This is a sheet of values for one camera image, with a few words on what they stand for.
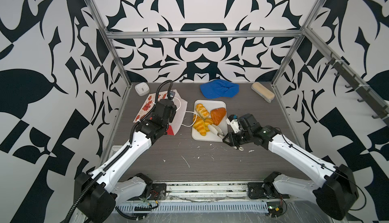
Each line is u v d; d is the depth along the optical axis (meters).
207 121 0.94
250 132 0.61
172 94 0.67
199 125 0.91
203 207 0.71
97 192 0.37
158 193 0.73
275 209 0.71
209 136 0.92
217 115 0.97
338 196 0.40
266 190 0.67
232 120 0.73
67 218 0.67
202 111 0.99
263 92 1.11
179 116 0.86
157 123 0.56
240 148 0.71
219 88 1.12
